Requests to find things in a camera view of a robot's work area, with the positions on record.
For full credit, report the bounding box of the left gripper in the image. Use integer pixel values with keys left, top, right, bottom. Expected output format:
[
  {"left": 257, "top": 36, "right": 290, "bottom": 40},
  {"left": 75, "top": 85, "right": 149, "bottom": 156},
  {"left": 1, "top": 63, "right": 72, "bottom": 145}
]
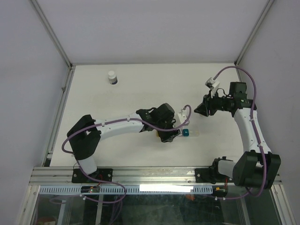
[{"left": 156, "top": 116, "right": 180, "bottom": 143}]

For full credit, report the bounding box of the left aluminium frame post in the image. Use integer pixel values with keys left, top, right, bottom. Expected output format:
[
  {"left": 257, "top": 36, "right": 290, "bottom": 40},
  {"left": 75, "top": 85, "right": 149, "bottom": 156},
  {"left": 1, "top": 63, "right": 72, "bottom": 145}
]
[{"left": 29, "top": 0, "right": 73, "bottom": 68}]

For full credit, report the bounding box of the white cap pill bottle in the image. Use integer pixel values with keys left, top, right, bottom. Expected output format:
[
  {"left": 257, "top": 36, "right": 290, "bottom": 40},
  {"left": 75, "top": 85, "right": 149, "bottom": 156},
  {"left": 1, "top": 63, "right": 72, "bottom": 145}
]
[{"left": 108, "top": 70, "right": 118, "bottom": 85}]

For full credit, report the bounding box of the aluminium frame post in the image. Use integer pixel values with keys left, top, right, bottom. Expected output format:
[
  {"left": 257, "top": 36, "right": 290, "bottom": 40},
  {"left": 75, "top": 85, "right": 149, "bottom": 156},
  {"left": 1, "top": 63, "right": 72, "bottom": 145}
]
[
  {"left": 29, "top": 0, "right": 73, "bottom": 68},
  {"left": 234, "top": 0, "right": 275, "bottom": 65}
]

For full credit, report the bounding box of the aluminium mounting rail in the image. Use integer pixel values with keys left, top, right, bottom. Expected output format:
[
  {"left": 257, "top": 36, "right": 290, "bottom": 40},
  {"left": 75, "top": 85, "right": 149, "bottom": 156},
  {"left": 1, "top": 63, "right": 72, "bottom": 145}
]
[{"left": 30, "top": 166, "right": 281, "bottom": 186}]

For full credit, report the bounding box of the weekly pill organizer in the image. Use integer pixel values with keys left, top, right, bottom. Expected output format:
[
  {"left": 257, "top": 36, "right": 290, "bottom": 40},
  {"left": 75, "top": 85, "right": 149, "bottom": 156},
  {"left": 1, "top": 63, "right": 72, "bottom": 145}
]
[{"left": 155, "top": 128, "right": 201, "bottom": 140}]

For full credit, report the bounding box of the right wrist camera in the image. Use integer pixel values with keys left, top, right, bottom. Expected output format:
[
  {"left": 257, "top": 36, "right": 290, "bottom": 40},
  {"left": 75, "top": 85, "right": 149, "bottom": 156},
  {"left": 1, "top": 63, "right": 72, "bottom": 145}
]
[{"left": 205, "top": 77, "right": 220, "bottom": 98}]

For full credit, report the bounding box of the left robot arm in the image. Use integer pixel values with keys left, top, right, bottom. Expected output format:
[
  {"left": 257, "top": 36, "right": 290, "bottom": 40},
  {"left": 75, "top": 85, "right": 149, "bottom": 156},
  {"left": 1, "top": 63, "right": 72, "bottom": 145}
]
[{"left": 66, "top": 103, "right": 180, "bottom": 182}]

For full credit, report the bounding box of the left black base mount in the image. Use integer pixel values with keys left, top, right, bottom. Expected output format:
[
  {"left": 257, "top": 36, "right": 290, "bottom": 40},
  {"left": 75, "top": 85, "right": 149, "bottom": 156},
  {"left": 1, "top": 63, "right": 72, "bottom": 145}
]
[{"left": 71, "top": 168, "right": 113, "bottom": 183}]

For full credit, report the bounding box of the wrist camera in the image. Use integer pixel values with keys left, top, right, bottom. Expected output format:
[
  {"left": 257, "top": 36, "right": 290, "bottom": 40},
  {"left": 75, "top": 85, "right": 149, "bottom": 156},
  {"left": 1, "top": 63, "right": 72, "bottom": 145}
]
[
  {"left": 205, "top": 77, "right": 220, "bottom": 98},
  {"left": 176, "top": 108, "right": 188, "bottom": 125}
]

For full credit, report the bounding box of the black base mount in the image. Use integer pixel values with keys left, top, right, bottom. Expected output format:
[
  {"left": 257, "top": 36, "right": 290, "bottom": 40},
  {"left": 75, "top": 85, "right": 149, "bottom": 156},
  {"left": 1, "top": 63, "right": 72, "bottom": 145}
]
[
  {"left": 71, "top": 168, "right": 113, "bottom": 183},
  {"left": 195, "top": 167, "right": 233, "bottom": 184}
]

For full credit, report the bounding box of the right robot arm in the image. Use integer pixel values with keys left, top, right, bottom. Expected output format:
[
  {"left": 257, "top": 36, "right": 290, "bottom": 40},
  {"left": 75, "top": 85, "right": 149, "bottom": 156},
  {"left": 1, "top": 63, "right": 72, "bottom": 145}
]
[{"left": 194, "top": 78, "right": 281, "bottom": 189}]

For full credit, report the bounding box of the slotted cable duct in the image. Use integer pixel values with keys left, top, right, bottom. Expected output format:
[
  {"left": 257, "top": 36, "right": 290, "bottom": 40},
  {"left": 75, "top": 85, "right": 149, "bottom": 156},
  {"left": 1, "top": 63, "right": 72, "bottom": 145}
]
[{"left": 39, "top": 184, "right": 213, "bottom": 195}]

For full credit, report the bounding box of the right aluminium frame post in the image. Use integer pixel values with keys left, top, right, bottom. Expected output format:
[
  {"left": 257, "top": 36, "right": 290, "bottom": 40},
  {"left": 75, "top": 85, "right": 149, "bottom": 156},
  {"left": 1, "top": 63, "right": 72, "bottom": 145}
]
[{"left": 234, "top": 0, "right": 275, "bottom": 65}]

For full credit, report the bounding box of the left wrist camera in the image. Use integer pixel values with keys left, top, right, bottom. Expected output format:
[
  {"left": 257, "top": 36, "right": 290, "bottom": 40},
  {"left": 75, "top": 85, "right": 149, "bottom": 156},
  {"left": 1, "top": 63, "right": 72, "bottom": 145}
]
[{"left": 176, "top": 108, "right": 188, "bottom": 125}]

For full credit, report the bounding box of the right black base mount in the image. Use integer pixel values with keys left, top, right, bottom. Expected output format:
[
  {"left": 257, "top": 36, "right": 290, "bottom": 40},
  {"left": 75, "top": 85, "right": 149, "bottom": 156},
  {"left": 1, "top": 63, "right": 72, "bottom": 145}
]
[{"left": 195, "top": 167, "right": 233, "bottom": 184}]

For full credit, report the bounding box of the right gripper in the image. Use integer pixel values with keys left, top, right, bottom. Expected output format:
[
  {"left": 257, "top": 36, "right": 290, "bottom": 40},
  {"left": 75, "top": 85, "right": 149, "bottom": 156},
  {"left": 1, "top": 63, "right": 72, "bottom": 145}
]
[{"left": 194, "top": 89, "right": 232, "bottom": 117}]

